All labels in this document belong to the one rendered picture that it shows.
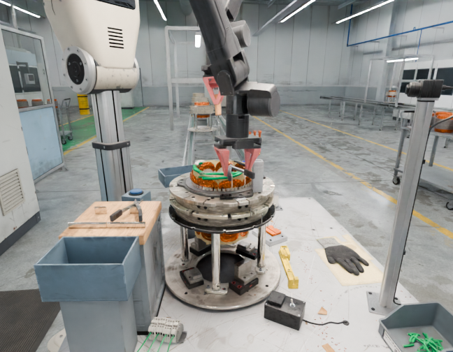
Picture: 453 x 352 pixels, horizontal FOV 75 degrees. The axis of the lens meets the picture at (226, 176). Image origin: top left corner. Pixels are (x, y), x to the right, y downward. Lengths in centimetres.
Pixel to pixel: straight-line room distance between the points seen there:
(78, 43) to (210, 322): 92
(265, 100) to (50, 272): 55
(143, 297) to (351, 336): 53
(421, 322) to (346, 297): 19
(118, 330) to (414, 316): 72
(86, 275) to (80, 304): 9
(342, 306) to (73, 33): 114
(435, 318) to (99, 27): 126
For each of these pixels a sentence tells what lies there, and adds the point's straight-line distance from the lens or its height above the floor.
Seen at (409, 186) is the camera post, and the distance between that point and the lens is 85.
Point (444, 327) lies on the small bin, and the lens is 99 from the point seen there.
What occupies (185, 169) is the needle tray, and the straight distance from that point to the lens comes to 122.
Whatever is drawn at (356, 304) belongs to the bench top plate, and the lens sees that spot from 100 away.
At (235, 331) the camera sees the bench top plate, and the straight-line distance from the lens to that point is 86.
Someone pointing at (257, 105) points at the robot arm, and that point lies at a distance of 68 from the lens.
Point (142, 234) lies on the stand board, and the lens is 70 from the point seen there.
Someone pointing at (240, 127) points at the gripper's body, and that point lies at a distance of 71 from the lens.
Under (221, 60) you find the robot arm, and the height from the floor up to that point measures 144.
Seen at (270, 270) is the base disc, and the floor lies 80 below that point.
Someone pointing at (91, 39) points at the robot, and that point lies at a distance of 108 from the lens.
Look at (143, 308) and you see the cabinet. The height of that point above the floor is 86.
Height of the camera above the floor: 139
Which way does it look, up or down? 18 degrees down
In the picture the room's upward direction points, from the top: straight up
